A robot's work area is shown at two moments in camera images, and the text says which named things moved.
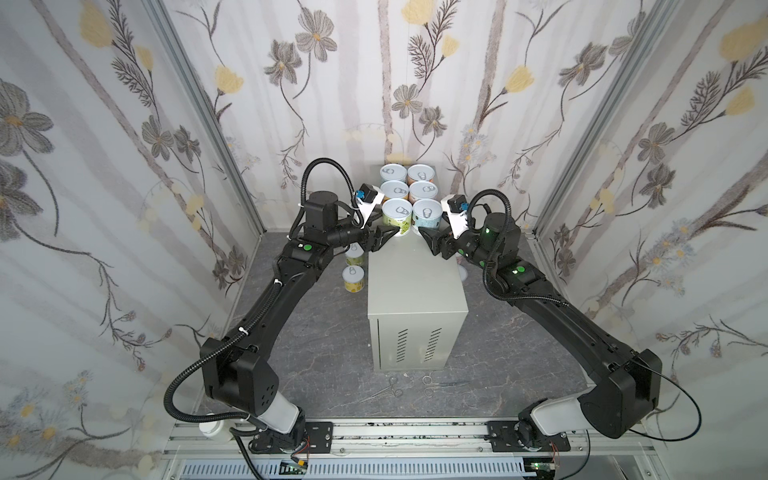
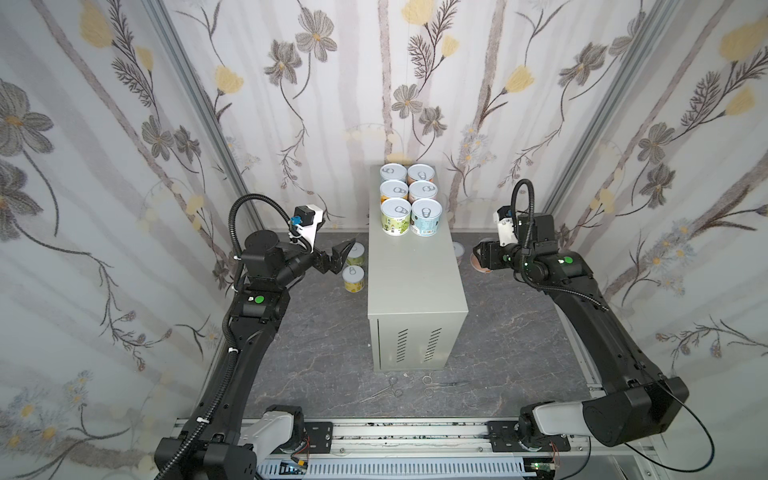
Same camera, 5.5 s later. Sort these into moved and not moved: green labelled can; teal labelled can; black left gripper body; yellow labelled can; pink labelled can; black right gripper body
Moved: black right gripper body; black left gripper body
Not moved: pink labelled can; teal labelled can; yellow labelled can; green labelled can
